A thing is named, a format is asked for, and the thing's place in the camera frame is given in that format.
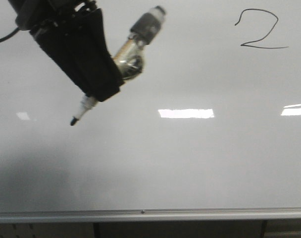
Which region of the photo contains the white glossy whiteboard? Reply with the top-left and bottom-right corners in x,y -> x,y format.
0,0 -> 301,212

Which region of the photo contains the taped dry-erase marker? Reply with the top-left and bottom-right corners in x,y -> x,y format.
70,5 -> 167,126

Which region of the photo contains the dark panel under whiteboard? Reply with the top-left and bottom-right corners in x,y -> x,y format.
93,220 -> 267,238

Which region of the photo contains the black cloth-covered gripper finger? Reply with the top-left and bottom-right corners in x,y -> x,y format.
30,8 -> 124,102

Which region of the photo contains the black cable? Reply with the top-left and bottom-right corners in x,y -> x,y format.
0,27 -> 20,46

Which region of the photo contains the grey aluminium marker tray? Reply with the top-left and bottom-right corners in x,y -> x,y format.
0,207 -> 301,224

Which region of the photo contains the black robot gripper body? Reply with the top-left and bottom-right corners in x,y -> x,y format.
9,0 -> 98,31

